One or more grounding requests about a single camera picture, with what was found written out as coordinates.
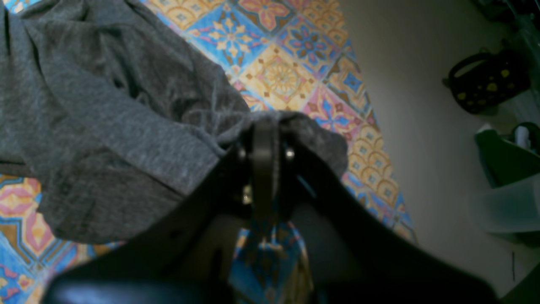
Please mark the translucent plastic container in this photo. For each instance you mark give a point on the translucent plastic container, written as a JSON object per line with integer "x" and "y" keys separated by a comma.
{"x": 513, "y": 208}

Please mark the patterned tile tablecloth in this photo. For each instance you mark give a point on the patterned tile tablecloth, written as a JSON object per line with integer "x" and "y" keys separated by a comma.
{"x": 279, "y": 54}

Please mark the image-right right gripper black right finger b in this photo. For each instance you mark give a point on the image-right right gripper black right finger b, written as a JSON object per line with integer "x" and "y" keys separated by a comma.
{"x": 355, "y": 259}

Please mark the black bag yellow dots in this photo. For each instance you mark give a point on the black bag yellow dots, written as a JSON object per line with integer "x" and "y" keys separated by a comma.
{"x": 483, "y": 81}

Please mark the image-right right gripper black left finger a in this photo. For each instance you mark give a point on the image-right right gripper black left finger a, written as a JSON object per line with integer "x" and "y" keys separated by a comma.
{"x": 184, "y": 259}

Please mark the grey t-shirt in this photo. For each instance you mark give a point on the grey t-shirt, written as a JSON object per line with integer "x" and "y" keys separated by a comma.
{"x": 118, "y": 117}

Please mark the green storage bin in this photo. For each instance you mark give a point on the green storage bin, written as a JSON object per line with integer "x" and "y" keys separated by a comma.
{"x": 508, "y": 159}

